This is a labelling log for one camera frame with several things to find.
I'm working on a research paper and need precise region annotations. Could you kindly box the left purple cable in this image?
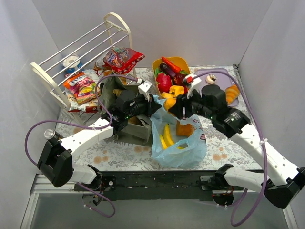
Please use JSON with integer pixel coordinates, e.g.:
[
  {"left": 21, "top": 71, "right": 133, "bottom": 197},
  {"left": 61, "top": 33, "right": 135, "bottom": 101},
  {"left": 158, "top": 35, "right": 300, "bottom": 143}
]
[{"left": 24, "top": 74, "right": 143, "bottom": 218}]

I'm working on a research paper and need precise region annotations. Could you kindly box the red snack bag lower shelf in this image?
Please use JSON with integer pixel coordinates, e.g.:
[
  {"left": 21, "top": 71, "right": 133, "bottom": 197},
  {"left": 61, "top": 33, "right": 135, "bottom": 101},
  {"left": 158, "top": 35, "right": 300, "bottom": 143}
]
[{"left": 103, "top": 47, "right": 145, "bottom": 74}]

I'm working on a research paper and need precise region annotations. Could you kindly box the purple eggplant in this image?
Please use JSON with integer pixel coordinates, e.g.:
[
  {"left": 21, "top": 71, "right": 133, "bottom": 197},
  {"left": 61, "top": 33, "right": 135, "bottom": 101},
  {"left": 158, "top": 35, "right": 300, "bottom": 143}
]
[{"left": 159, "top": 63, "right": 176, "bottom": 78}]

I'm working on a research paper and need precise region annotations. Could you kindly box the green canvas tote bag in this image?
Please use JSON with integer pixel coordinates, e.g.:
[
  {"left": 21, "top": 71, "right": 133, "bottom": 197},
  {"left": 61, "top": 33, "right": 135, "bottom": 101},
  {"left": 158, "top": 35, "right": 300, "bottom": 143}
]
[{"left": 99, "top": 77, "right": 153, "bottom": 147}]

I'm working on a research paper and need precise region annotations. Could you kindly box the yellow plastic fruit basket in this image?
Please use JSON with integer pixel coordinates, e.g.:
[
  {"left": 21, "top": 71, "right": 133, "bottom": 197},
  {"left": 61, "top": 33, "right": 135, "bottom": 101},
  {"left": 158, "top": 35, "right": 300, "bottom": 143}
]
[{"left": 153, "top": 57, "right": 190, "bottom": 97}]

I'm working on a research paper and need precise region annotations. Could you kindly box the dark drink can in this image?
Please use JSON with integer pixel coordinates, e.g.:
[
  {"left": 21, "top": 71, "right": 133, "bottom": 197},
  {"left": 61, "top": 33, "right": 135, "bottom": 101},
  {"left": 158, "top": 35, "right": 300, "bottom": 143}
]
[{"left": 44, "top": 129, "right": 59, "bottom": 140}]

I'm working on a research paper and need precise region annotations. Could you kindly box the pink dragon fruit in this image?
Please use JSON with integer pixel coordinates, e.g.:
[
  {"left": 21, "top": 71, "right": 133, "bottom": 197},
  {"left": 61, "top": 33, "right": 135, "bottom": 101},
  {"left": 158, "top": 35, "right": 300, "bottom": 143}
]
[{"left": 155, "top": 68, "right": 172, "bottom": 93}]

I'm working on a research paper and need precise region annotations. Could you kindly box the red chili pepper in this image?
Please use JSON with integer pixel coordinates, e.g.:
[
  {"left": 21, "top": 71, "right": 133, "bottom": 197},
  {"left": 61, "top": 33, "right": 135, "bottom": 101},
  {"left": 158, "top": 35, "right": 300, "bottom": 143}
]
[{"left": 161, "top": 56, "right": 181, "bottom": 73}]

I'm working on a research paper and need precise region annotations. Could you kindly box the purple tray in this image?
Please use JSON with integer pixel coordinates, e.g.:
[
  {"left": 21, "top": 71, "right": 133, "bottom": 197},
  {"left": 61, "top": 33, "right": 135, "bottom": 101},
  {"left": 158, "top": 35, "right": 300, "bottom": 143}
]
[{"left": 194, "top": 68, "right": 239, "bottom": 107}]

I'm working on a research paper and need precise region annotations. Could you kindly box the light blue plastic bag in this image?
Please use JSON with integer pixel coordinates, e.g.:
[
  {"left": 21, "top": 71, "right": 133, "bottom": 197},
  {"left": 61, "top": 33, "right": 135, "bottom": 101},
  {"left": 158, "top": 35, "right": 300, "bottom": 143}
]
[{"left": 150, "top": 95, "right": 207, "bottom": 169}]

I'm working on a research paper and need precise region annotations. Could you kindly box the yellow banana bunch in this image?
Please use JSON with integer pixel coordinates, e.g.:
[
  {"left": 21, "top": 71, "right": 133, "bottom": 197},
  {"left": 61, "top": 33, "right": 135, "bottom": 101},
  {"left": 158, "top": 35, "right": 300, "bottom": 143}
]
[{"left": 160, "top": 124, "right": 184, "bottom": 149}]

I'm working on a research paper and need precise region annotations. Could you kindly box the orange fruit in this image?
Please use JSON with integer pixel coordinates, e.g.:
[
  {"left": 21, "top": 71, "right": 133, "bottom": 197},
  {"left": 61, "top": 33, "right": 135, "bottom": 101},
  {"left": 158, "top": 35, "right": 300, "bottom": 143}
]
[{"left": 163, "top": 98, "right": 176, "bottom": 111}]

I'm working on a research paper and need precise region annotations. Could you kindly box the chocolate white donut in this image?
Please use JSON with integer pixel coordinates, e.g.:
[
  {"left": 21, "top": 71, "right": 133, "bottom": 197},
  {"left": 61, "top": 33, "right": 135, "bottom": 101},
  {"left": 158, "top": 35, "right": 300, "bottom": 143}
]
[{"left": 205, "top": 74, "right": 217, "bottom": 84}]

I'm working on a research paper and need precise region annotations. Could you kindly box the brown paper snack bag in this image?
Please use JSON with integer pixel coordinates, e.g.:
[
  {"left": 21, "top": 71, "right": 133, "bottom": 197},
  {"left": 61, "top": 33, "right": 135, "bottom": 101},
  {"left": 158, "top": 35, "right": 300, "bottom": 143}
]
[{"left": 113, "top": 89, "right": 142, "bottom": 125}]

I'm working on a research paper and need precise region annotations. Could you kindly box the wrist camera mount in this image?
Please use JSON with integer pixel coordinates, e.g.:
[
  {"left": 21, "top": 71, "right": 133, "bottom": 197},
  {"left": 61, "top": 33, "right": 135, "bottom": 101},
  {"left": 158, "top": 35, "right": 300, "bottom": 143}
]
[
  {"left": 138, "top": 81, "right": 153, "bottom": 101},
  {"left": 184, "top": 74, "right": 202, "bottom": 99}
]

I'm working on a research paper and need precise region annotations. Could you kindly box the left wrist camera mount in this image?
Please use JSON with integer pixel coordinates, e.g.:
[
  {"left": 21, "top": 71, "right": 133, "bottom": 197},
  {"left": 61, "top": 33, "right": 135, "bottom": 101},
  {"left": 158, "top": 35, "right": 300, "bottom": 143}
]
[{"left": 138, "top": 81, "right": 153, "bottom": 101}]

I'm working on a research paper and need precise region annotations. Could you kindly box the yellow bell pepper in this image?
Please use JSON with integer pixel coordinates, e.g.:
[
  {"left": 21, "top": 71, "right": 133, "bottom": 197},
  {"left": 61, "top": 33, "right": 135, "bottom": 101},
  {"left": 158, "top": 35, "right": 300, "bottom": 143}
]
[{"left": 169, "top": 85, "right": 184, "bottom": 98}]

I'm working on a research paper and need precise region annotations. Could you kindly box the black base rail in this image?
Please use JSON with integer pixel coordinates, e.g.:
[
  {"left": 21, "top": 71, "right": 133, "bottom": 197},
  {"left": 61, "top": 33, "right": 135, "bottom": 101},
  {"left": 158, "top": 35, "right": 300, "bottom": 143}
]
[{"left": 102, "top": 170, "right": 216, "bottom": 201}]

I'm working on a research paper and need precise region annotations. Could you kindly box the orange croissant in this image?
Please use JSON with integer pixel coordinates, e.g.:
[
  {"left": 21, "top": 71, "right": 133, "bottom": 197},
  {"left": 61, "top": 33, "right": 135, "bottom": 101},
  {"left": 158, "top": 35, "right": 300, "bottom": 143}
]
[{"left": 225, "top": 84, "right": 240, "bottom": 105}]

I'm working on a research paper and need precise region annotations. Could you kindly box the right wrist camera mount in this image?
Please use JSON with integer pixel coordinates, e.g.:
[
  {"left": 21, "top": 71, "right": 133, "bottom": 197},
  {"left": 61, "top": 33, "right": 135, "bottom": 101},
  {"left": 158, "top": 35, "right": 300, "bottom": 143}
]
[{"left": 184, "top": 74, "right": 202, "bottom": 99}]

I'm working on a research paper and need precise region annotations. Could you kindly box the colourful fruit candy bag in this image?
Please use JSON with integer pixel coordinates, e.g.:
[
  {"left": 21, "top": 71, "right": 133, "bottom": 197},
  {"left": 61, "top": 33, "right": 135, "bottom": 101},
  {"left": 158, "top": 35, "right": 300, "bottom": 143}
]
[{"left": 63, "top": 72, "right": 97, "bottom": 104}]

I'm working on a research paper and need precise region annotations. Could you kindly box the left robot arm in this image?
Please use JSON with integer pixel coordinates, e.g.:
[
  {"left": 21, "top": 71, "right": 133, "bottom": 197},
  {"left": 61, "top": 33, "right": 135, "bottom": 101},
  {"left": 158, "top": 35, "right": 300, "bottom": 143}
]
[{"left": 37, "top": 90, "right": 161, "bottom": 189}]

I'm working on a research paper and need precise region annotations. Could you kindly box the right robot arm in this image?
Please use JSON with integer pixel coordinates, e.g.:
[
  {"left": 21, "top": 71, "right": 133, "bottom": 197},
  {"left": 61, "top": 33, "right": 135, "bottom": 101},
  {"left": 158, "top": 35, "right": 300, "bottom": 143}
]
[{"left": 164, "top": 85, "right": 305, "bottom": 209}]

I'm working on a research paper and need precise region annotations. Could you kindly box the blue white tin can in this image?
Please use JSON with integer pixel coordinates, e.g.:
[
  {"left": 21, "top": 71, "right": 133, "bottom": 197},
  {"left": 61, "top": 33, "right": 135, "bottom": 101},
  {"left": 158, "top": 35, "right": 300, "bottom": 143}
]
[{"left": 62, "top": 55, "right": 82, "bottom": 73}]

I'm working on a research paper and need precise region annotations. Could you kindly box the red apple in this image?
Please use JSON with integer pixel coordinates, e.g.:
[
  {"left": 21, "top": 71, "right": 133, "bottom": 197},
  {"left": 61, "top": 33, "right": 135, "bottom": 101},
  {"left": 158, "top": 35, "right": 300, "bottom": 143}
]
[{"left": 174, "top": 73, "right": 186, "bottom": 86}]

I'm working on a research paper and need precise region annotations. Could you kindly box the white metal shelf rack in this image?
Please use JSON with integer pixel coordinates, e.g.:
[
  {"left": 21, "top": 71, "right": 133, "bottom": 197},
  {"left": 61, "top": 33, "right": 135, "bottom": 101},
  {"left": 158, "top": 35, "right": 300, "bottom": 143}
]
[{"left": 30, "top": 12, "right": 133, "bottom": 125}]

